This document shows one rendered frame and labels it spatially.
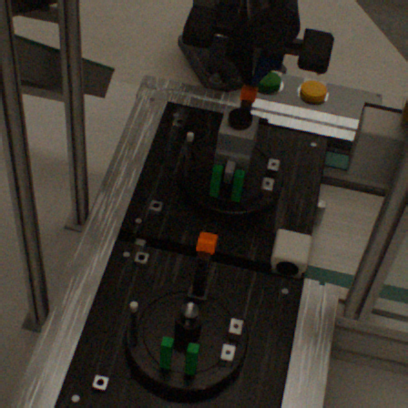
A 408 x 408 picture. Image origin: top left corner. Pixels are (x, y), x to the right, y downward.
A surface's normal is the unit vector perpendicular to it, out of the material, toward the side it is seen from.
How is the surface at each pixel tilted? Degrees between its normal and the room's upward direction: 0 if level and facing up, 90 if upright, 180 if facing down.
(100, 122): 0
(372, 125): 0
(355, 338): 90
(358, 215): 0
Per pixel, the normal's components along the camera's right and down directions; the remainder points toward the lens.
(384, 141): -0.22, 0.75
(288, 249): 0.07, -0.63
